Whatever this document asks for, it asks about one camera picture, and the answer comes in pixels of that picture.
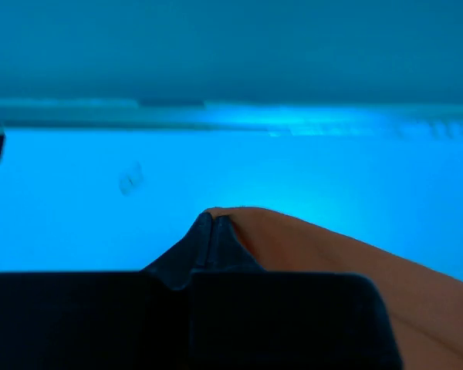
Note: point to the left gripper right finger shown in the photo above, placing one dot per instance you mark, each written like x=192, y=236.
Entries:
x=241, y=316

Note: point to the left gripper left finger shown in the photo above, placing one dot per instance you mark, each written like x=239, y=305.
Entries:
x=102, y=319

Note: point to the orange t shirt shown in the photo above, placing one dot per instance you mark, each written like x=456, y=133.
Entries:
x=425, y=306

